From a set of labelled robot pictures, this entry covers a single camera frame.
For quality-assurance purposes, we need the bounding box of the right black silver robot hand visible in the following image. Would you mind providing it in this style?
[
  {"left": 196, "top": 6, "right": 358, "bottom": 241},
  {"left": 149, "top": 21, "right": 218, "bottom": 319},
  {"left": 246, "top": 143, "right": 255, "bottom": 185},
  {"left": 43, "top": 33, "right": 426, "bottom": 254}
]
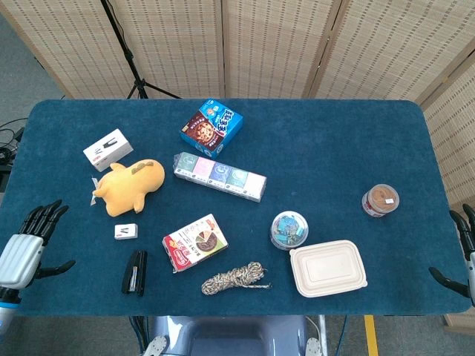
[{"left": 428, "top": 202, "right": 475, "bottom": 309}]

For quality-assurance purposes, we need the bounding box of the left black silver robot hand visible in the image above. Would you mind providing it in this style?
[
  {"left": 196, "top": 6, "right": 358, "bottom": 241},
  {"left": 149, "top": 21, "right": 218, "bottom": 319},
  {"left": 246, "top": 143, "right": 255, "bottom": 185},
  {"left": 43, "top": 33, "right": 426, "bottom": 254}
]
[{"left": 0, "top": 199, "right": 76, "bottom": 291}]

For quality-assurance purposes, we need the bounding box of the yellow plush toy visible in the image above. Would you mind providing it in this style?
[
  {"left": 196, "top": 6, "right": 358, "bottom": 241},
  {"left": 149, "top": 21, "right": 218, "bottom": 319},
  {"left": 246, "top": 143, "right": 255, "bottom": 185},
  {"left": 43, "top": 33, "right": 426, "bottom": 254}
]
[{"left": 90, "top": 159, "right": 166, "bottom": 218}]

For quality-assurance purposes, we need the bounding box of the black stapler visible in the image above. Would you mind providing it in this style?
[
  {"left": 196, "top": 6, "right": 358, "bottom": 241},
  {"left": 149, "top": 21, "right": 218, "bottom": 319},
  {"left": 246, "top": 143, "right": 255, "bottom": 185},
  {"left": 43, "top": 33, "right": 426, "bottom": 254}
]
[{"left": 121, "top": 250, "right": 148, "bottom": 297}]

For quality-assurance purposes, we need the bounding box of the white box with black print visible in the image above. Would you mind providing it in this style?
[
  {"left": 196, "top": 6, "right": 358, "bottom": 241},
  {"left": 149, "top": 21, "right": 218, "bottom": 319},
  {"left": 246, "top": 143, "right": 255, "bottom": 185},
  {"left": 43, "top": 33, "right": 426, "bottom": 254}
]
[{"left": 82, "top": 128, "right": 134, "bottom": 173}]

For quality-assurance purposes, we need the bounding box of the small white staples box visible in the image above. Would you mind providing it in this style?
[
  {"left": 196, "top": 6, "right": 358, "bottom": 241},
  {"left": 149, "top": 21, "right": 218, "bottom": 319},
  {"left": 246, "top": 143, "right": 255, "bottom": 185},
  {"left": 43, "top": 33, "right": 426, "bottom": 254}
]
[{"left": 114, "top": 223, "right": 140, "bottom": 241}]

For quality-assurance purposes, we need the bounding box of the yellow floor tape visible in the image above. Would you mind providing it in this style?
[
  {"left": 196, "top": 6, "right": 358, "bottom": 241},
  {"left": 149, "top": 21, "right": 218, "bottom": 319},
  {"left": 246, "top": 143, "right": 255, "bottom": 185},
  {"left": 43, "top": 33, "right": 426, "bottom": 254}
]
[{"left": 364, "top": 314, "right": 379, "bottom": 356}]

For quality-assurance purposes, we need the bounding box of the beige lidded food container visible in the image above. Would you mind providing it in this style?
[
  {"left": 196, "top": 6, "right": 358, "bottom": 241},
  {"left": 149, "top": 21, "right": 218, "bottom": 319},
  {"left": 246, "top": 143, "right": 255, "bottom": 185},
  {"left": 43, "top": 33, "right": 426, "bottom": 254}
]
[{"left": 289, "top": 239, "right": 369, "bottom": 298}]

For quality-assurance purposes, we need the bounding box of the blue felt table cover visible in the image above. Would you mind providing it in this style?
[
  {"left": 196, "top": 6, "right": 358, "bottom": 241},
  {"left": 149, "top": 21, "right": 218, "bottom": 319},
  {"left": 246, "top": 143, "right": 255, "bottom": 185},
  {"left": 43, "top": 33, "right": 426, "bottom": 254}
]
[{"left": 0, "top": 98, "right": 473, "bottom": 317}]

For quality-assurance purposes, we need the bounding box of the red white cereal box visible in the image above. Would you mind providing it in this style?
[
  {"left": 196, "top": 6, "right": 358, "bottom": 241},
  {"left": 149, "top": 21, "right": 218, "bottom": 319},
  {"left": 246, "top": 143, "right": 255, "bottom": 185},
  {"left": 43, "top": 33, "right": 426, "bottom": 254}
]
[{"left": 162, "top": 213, "right": 229, "bottom": 274}]

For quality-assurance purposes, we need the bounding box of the clear tub of binder clips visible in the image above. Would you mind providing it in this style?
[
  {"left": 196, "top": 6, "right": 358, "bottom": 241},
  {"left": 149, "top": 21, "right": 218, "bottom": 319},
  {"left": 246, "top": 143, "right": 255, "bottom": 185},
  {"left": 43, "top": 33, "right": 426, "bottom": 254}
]
[{"left": 270, "top": 211, "right": 309, "bottom": 250}]

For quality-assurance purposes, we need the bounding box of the pastel tissue multipack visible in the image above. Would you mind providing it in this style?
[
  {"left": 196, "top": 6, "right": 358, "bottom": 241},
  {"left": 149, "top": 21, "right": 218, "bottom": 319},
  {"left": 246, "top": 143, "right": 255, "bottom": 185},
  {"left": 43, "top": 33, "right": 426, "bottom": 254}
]
[{"left": 173, "top": 151, "right": 268, "bottom": 203}]

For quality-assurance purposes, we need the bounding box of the grey-blue robot torso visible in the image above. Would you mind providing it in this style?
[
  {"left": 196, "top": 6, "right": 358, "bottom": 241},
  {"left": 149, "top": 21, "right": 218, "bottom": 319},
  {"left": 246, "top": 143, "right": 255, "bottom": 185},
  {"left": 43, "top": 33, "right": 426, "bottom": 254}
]
[{"left": 142, "top": 314, "right": 328, "bottom": 356}]

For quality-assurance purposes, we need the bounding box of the black tripod stand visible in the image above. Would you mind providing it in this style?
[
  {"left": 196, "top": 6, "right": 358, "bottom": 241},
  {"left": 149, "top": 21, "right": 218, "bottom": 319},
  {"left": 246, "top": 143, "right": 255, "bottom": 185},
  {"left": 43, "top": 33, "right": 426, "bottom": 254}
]
[{"left": 99, "top": 0, "right": 182, "bottom": 100}]

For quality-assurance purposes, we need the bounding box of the blue cookie box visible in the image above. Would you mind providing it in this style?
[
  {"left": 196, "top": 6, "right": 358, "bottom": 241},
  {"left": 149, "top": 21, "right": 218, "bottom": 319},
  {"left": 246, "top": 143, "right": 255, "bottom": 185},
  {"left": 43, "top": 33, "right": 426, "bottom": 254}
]
[{"left": 180, "top": 98, "right": 244, "bottom": 156}]

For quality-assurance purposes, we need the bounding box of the bamboo folding screen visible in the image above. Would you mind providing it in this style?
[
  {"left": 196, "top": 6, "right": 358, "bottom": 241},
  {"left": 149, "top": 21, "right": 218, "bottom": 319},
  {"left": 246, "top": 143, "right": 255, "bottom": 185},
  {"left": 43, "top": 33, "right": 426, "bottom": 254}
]
[{"left": 0, "top": 0, "right": 475, "bottom": 238}]

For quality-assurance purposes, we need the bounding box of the black floor cable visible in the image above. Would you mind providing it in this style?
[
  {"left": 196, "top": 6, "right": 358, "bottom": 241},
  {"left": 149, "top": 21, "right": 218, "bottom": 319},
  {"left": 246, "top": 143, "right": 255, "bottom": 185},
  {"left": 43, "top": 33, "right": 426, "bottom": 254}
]
[{"left": 0, "top": 117, "right": 29, "bottom": 164}]

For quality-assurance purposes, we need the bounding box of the blue cable under table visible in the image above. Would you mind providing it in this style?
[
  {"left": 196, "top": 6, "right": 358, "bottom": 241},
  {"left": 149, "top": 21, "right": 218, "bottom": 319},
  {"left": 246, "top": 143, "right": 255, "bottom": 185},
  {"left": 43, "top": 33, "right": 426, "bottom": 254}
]
[{"left": 339, "top": 314, "right": 350, "bottom": 356}]

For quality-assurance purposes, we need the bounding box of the braided rope bundle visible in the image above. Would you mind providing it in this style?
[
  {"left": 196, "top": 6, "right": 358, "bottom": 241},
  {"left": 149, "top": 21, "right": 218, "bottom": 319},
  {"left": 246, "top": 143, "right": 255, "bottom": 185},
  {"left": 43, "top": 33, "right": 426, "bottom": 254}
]
[{"left": 200, "top": 261, "right": 272, "bottom": 297}]

